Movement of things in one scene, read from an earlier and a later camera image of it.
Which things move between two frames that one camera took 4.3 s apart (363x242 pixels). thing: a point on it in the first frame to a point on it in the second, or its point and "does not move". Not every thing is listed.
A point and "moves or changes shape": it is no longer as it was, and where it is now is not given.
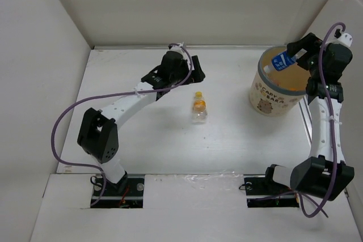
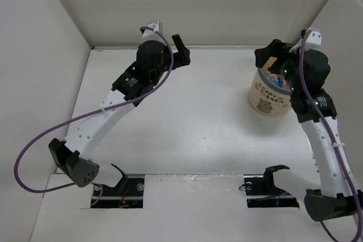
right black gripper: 309,42 to 277,48
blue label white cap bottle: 279,61 moves or changes shape
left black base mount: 127,193 does not move
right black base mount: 263,192 does not move
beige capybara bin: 277,93 does not move
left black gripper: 198,75 to 181,58
